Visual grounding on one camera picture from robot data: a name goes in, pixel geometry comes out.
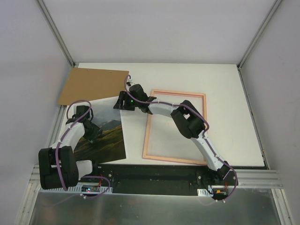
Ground mountain landscape photo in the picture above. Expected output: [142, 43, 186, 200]
[74, 97, 126, 164]

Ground clear acrylic sheet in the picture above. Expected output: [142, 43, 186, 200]
[147, 92, 203, 162]

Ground pink wooden picture frame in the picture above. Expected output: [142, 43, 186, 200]
[142, 88, 207, 166]

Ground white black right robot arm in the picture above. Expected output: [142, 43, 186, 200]
[114, 81, 231, 185]

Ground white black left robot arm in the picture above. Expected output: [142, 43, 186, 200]
[38, 105, 102, 190]

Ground brown cardboard backing board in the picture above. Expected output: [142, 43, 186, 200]
[58, 68, 129, 105]

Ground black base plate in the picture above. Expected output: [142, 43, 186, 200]
[91, 164, 238, 196]

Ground left white cable duct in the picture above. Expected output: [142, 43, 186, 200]
[40, 185, 113, 195]

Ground white cable duct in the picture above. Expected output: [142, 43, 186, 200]
[197, 189, 228, 197]
[40, 185, 113, 195]

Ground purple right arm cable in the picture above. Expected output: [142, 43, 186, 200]
[123, 74, 239, 206]

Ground right white cable duct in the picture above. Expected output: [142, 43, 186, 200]
[197, 189, 228, 197]

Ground left aluminium corner post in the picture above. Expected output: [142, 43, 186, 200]
[36, 0, 76, 67]

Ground aluminium corner post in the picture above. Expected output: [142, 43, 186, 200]
[237, 0, 283, 70]
[36, 0, 76, 67]

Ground right aluminium corner post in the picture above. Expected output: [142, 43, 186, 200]
[237, 0, 283, 70]

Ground aluminium front rail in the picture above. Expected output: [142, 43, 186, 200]
[29, 165, 283, 189]

